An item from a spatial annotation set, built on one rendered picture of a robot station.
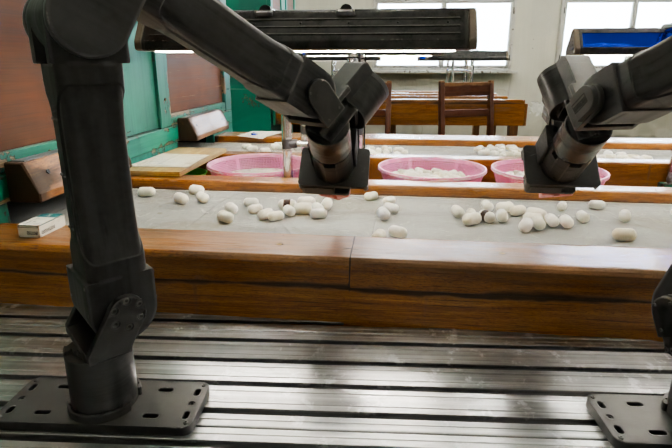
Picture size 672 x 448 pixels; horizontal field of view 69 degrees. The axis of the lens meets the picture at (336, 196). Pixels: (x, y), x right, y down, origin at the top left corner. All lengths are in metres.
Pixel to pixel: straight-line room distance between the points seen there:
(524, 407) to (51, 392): 0.50
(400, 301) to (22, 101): 0.74
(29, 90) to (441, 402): 0.86
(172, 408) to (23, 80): 0.68
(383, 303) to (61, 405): 0.39
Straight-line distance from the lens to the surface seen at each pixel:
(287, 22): 0.94
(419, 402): 0.57
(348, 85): 0.64
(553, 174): 0.75
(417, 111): 3.66
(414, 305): 0.68
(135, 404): 0.58
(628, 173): 1.52
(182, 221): 0.93
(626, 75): 0.61
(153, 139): 1.42
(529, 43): 6.26
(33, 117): 1.06
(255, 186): 1.10
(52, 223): 0.88
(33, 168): 0.97
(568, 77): 0.71
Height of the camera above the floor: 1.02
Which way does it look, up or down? 15 degrees down
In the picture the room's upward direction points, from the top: straight up
